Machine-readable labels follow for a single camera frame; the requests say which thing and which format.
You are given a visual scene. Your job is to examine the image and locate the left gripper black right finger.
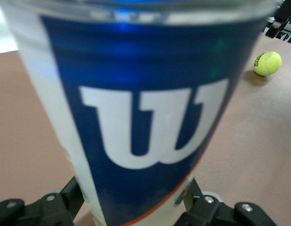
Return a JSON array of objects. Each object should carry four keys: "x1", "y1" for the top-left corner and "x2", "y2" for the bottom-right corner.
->
[{"x1": 175, "y1": 178, "x2": 278, "y2": 226}]

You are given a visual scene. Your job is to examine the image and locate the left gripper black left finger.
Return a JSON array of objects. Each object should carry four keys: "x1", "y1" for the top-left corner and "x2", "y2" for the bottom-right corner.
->
[{"x1": 0, "y1": 176, "x2": 88, "y2": 226}]

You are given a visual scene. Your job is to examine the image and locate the clear Wilson tennis ball can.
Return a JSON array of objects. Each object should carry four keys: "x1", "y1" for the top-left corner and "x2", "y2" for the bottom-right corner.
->
[{"x1": 1, "y1": 0, "x2": 278, "y2": 226}]

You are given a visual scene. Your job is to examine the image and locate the yellow tennis ball two-line print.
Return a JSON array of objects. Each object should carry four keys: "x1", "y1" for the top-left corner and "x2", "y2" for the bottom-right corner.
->
[{"x1": 253, "y1": 51, "x2": 283, "y2": 76}]

